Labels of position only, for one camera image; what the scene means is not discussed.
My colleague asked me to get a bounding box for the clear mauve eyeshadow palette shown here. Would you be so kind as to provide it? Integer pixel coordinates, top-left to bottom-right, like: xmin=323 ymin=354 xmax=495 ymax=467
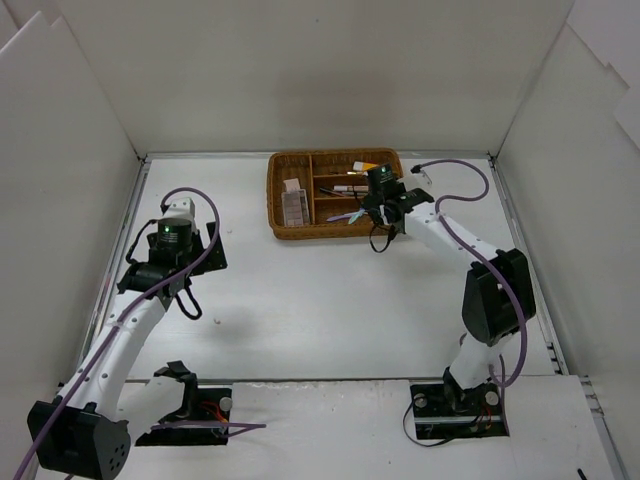
xmin=281 ymin=189 xmax=310 ymax=227

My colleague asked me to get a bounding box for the brown wicker divided tray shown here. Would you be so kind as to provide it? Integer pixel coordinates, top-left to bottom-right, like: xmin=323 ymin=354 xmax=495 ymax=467
xmin=266 ymin=147 xmax=403 ymax=240

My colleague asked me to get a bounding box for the pink rectangular compact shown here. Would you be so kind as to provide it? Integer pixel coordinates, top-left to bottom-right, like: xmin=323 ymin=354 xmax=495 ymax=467
xmin=283 ymin=178 xmax=301 ymax=193

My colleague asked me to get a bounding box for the mint green eyebrow razor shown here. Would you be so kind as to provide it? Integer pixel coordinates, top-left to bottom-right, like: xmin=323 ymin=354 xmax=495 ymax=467
xmin=348 ymin=209 xmax=365 ymax=225

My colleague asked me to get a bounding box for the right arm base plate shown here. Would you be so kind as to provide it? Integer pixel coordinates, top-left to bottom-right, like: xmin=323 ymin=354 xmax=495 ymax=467
xmin=405 ymin=381 xmax=509 ymax=445

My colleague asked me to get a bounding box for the pink makeup pen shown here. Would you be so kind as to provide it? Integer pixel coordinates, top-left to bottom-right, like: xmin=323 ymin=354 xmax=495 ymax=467
xmin=333 ymin=185 xmax=369 ymax=193

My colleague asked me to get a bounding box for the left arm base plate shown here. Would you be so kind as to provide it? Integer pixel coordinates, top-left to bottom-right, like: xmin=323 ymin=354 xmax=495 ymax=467
xmin=136 ymin=386 xmax=233 ymax=447

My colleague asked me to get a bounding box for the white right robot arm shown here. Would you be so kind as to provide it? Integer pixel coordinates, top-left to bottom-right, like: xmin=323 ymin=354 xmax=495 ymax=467
xmin=362 ymin=164 xmax=536 ymax=412

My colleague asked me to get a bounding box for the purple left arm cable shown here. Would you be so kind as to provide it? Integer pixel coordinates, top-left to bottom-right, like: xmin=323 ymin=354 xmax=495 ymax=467
xmin=9 ymin=187 xmax=266 ymax=480

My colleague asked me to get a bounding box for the orange sunscreen tube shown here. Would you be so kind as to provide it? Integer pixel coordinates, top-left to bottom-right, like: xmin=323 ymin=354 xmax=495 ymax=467
xmin=352 ymin=161 xmax=378 ymax=172

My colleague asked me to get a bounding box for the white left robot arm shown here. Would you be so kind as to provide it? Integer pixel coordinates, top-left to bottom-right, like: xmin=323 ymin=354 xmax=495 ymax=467
xmin=25 ymin=187 xmax=226 ymax=479

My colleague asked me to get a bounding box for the purple eyebrow razor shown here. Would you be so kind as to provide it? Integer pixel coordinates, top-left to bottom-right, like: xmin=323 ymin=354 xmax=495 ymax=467
xmin=326 ymin=214 xmax=353 ymax=222

